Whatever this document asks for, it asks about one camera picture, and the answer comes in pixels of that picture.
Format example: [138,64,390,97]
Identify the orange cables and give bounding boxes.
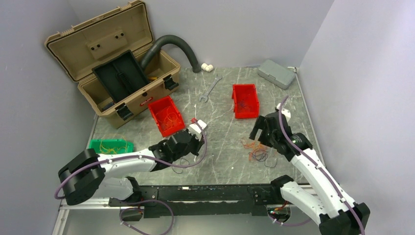
[157,107,270,162]

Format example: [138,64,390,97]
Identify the yellow cables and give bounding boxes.
[97,139,130,154]

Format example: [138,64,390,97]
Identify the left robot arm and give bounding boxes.
[54,123,207,206]

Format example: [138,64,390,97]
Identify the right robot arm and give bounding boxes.
[249,110,370,235]

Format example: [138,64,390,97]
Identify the red bin right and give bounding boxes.
[231,84,260,119]

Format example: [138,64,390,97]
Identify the red bin near toolbox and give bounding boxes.
[148,96,185,137]

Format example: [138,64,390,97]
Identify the grey plastic case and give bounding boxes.
[257,59,296,90]

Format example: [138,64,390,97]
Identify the steel open-end wrench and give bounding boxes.
[199,75,223,102]

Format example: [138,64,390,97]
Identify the white pipe fitting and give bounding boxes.
[201,63,214,72]

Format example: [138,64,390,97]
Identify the green plastic bin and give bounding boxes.
[88,139,134,154]

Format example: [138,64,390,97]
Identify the black toolbox tray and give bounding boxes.
[92,50,150,103]

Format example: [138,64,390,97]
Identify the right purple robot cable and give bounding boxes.
[268,95,367,235]

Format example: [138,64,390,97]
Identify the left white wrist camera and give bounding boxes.
[188,118,208,139]

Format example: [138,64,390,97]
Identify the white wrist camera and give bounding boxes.
[276,103,291,122]
[188,118,208,139]

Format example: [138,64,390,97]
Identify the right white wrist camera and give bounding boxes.
[276,103,291,122]

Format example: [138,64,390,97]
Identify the black aluminium base frame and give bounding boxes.
[58,177,345,224]

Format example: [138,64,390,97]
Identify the black corrugated hose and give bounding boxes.
[140,34,202,73]

